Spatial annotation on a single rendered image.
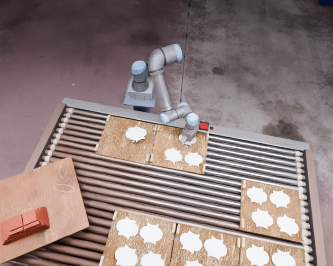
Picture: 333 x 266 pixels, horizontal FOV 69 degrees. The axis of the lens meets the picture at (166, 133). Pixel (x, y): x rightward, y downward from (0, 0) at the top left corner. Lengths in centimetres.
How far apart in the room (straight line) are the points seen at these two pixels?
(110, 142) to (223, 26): 324
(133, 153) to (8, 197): 84
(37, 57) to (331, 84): 433
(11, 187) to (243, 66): 329
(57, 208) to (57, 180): 19
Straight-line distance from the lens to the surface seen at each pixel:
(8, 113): 364
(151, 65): 159
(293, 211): 195
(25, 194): 181
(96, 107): 213
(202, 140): 192
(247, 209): 182
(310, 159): 216
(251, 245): 178
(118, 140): 190
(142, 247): 167
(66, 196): 171
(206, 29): 443
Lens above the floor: 260
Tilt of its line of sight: 60 degrees down
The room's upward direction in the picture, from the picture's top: 5 degrees clockwise
